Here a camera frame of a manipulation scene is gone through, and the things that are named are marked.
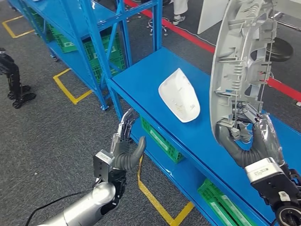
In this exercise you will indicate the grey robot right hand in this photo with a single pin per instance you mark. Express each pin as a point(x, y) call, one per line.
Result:
point(268, 140)

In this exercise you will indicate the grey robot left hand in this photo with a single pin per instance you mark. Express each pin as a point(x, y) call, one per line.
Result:
point(121, 145)

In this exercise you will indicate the silver wheel hubcap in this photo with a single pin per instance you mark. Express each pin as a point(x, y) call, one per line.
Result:
point(225, 62)

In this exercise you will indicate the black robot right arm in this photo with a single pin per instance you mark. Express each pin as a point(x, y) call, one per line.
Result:
point(287, 199)

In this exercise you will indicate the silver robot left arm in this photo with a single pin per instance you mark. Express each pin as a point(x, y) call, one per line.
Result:
point(93, 202)

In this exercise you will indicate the blue metal shelf rack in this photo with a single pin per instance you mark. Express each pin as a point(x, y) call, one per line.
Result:
point(59, 12)
point(145, 78)

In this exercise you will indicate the white mirror cover part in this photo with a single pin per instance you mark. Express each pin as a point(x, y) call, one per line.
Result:
point(181, 96)

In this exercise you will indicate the green plastic crate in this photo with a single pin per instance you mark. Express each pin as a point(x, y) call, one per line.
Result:
point(223, 206)
point(93, 59)
point(162, 143)
point(66, 43)

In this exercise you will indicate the red barrier tape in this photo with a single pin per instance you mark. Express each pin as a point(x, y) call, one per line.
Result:
point(188, 32)

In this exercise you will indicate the person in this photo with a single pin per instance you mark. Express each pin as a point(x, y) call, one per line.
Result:
point(179, 12)

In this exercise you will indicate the black jointed stand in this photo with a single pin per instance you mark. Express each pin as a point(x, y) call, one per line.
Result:
point(13, 78)

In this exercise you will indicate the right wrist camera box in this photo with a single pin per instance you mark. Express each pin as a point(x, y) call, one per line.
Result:
point(263, 170)

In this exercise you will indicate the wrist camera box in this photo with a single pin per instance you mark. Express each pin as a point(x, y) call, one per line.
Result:
point(263, 170)
point(102, 165)

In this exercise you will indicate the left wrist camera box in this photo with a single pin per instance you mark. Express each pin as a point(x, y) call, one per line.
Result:
point(102, 165)

